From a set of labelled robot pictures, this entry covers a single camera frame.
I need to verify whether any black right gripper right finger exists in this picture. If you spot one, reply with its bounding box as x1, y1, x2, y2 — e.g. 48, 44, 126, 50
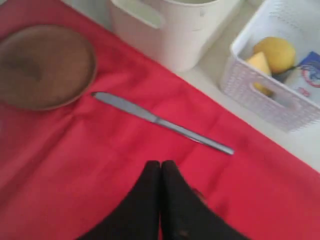
160, 160, 247, 240

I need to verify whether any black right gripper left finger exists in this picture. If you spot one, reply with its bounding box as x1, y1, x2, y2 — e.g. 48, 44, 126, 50
78, 160, 161, 240

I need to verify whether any yellow cheese wedge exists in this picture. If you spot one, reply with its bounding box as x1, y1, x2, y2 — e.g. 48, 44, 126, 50
245, 52, 273, 97

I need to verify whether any blue white milk carton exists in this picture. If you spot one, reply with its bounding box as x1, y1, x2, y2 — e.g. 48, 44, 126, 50
284, 51, 320, 103

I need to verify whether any yellow lemon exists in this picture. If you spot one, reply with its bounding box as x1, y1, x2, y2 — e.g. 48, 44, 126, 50
253, 36, 296, 74

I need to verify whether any red tablecloth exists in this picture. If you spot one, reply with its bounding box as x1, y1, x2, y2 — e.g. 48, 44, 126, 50
0, 0, 320, 240

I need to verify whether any stainless steel table knife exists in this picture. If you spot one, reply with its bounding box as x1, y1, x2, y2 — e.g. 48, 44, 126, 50
91, 91, 235, 155

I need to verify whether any white perforated plastic basket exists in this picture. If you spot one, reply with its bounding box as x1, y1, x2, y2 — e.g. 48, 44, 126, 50
220, 0, 320, 132

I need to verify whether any brown wooden plate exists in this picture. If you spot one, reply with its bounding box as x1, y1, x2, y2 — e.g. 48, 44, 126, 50
0, 24, 97, 111

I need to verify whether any cream plastic tub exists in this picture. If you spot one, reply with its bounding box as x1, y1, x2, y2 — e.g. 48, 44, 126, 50
107, 0, 243, 72

